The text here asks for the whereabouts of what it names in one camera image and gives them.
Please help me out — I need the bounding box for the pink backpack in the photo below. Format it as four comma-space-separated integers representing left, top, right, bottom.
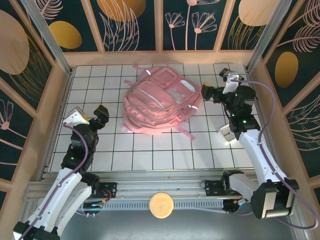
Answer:
121, 64, 204, 142

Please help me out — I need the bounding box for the white plastic box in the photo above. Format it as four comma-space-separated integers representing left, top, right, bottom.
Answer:
216, 124, 237, 146

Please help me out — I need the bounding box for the round cork disc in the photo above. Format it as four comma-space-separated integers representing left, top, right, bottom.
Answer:
149, 191, 174, 220

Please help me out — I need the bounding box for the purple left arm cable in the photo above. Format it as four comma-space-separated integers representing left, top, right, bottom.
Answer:
16, 122, 89, 240

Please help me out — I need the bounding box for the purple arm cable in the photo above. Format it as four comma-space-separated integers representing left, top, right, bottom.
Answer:
228, 78, 320, 231
16, 122, 89, 240

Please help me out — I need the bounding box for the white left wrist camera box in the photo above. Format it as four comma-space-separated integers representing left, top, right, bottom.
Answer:
62, 106, 90, 125

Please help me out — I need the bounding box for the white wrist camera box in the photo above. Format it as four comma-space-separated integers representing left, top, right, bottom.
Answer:
62, 106, 90, 125
223, 71, 245, 95

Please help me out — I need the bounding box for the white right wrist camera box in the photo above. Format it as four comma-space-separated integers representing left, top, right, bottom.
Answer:
223, 71, 245, 95

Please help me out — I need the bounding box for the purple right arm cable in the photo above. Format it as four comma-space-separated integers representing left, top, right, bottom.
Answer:
228, 78, 320, 231

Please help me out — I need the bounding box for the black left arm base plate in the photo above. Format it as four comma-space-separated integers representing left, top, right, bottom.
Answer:
94, 181, 118, 200

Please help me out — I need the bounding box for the aluminium corner post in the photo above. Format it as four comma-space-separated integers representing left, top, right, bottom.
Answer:
19, 0, 74, 76
245, 0, 293, 74

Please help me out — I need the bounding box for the grey slotted cable duct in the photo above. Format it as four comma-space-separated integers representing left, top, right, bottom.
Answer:
82, 199, 226, 213

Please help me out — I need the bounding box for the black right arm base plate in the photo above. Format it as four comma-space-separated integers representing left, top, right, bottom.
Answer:
204, 179, 231, 197

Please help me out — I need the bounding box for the aluminium rail frame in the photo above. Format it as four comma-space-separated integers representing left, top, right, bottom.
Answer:
24, 169, 293, 201

